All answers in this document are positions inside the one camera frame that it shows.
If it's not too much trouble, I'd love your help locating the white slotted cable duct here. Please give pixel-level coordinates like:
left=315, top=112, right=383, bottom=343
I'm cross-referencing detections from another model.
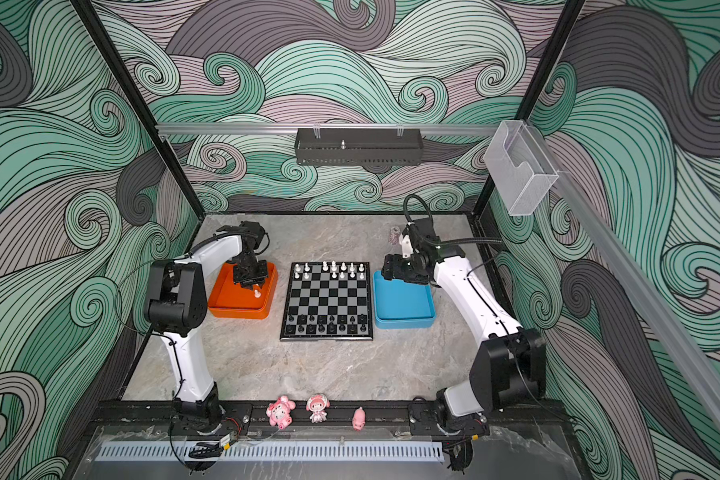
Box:
left=93, top=440, right=445, bottom=463

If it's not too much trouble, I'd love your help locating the pink hat doll figurine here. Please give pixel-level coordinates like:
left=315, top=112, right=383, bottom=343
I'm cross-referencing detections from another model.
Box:
left=306, top=393, right=330, bottom=424

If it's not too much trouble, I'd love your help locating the black hanging tray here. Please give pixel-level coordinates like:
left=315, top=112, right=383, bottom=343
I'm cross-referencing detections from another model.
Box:
left=294, top=129, right=424, bottom=167

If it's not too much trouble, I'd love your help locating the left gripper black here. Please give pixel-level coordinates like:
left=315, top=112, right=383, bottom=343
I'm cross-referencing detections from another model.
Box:
left=234, top=255, right=270, bottom=288

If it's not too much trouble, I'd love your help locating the aluminium rail right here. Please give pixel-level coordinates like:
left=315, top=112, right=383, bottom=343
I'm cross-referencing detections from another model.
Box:
left=521, top=122, right=720, bottom=431

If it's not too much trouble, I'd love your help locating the orange plastic bin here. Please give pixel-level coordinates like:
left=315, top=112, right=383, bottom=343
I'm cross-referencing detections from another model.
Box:
left=208, top=262, right=278, bottom=320

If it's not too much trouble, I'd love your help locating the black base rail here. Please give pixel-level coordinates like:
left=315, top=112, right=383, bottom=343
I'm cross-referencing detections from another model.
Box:
left=92, top=397, right=571, bottom=438

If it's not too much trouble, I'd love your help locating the small pink pig figurine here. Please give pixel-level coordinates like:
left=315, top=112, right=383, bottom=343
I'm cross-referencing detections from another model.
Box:
left=352, top=407, right=366, bottom=431

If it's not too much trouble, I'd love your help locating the blue plastic bin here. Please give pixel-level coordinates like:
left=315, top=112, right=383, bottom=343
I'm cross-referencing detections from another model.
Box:
left=372, top=270, right=436, bottom=330

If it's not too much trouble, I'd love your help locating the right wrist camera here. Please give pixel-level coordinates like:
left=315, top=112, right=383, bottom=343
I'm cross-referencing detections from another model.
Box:
left=399, top=218, right=440, bottom=258

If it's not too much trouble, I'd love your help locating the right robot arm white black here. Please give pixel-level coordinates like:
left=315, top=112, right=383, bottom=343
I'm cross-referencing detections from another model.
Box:
left=381, top=253, right=546, bottom=418

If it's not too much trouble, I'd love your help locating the clear plastic wall box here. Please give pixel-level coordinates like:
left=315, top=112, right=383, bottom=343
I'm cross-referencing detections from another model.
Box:
left=484, top=120, right=559, bottom=217

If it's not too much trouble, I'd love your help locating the pink big-eared figurine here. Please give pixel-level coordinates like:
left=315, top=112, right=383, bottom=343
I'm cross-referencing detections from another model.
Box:
left=265, top=395, right=296, bottom=430

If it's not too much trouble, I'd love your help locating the black white chessboard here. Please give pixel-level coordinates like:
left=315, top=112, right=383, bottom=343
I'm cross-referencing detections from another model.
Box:
left=279, top=261, right=374, bottom=341

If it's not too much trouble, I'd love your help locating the aluminium rail back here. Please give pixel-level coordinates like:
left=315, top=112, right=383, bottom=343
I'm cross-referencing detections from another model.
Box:
left=155, top=122, right=500, bottom=140

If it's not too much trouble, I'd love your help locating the pink patterned roll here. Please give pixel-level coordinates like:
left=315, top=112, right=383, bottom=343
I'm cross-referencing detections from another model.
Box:
left=389, top=226, right=401, bottom=245

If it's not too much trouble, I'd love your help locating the aluminium rail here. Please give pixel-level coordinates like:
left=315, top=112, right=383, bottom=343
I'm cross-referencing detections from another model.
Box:
left=155, top=122, right=500, bottom=140
left=521, top=122, right=720, bottom=431

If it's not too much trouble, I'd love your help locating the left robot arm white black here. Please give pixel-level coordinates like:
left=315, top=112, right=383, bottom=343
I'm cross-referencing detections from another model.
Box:
left=143, top=221, right=274, bottom=428

